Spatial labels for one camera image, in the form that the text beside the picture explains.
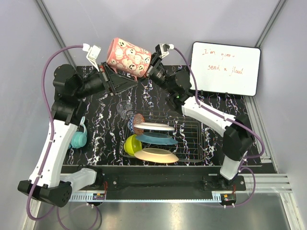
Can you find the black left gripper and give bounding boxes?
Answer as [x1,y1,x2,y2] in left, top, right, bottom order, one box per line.
[75,61,138,99]

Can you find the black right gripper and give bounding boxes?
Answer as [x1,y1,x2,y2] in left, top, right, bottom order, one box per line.
[120,53,174,95]

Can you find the white dry erase board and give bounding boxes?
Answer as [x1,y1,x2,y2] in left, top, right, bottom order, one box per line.
[190,42,261,96]

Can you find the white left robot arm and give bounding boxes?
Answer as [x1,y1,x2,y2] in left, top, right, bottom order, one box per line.
[17,62,138,207]

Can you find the controller board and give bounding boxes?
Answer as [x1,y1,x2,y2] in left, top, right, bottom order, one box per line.
[221,193,236,203]
[93,191,106,200]

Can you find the right controller board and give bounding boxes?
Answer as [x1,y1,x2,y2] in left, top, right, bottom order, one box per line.
[221,193,236,203]

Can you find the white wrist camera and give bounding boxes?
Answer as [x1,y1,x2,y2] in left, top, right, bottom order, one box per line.
[82,43,101,71]
[155,44,175,59]

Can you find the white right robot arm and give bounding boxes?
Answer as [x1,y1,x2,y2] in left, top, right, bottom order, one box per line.
[145,52,254,190]

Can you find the pink ceramic mug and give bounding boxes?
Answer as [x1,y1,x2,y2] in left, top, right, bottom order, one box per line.
[106,37,151,78]

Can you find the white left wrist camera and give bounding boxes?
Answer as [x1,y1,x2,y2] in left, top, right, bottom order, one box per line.
[82,43,101,71]

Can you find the orange bird pattern plate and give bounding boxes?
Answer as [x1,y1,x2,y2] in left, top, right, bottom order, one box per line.
[134,148,179,163]

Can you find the teal cat ear headphones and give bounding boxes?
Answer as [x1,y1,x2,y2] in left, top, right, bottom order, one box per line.
[68,116,87,149]

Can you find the white watermelon pattern plate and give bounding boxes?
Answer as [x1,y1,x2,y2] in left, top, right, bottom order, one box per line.
[133,122,175,131]

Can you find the yellow green bowl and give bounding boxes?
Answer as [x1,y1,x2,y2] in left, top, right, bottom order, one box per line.
[124,134,142,156]

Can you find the blue red patterned bowl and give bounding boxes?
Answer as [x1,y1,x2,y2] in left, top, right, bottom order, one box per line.
[128,114,145,135]

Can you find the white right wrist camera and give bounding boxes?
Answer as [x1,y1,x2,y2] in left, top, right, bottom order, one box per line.
[155,44,175,59]

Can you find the left controller board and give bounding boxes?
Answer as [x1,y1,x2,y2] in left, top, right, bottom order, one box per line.
[93,191,106,200]

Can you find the clear drinking glass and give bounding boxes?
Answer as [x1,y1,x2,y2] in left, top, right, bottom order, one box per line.
[117,101,133,120]

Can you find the black wire dish rack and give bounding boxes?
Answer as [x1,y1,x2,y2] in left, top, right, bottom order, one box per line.
[132,109,206,163]

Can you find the teal scalloped plate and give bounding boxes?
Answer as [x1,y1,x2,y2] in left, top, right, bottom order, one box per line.
[136,132,178,145]

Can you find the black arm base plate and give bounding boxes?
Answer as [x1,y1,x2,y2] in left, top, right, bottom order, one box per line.
[94,165,246,192]

